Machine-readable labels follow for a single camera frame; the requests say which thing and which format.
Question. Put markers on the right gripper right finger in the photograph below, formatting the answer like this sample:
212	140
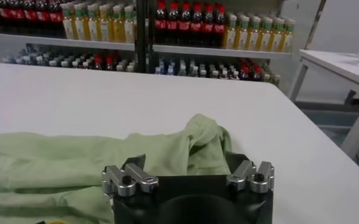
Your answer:
243	175

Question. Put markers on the light green polo shirt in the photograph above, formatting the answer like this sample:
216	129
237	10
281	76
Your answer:
60	158

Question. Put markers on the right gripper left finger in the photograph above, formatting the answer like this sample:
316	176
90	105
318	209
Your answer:
127	179

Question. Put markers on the white side table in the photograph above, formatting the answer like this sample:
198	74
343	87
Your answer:
334	65

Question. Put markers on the glass drinks display cabinet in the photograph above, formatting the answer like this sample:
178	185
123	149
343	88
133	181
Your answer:
212	51
60	42

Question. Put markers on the yellow juice bottle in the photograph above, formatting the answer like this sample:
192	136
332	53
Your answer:
117	29
254	37
104	28
68	25
277	39
242	36
129	30
92	27
288	40
230	35
80	26
266	38

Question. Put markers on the cola bottle red cap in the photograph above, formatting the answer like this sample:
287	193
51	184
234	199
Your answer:
196	28
41	17
28	16
3	15
161	25
185	27
173	26
219	29
208	28
55	17
16	16

